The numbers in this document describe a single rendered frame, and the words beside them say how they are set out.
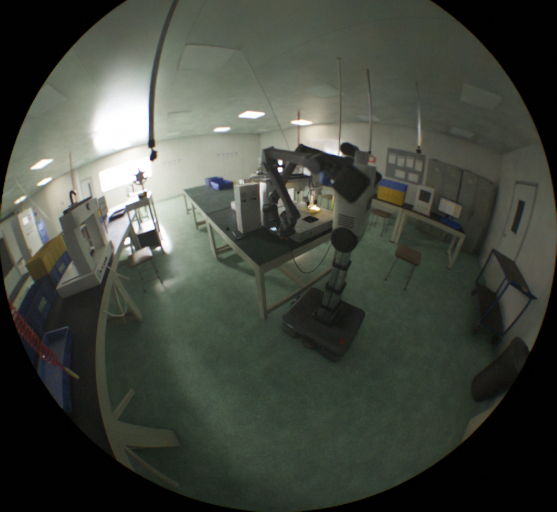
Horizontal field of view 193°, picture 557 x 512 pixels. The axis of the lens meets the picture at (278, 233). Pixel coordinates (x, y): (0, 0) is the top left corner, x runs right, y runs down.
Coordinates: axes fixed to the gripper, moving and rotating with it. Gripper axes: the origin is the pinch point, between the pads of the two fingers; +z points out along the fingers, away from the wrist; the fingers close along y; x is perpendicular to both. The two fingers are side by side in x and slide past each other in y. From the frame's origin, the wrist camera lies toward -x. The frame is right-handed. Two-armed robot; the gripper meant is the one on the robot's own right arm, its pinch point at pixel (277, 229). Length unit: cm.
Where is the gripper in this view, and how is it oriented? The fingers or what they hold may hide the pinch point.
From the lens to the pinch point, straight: 133.9
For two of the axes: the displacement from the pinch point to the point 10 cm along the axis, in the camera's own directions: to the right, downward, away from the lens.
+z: 1.4, 9.6, 2.5
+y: -8.4, 2.5, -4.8
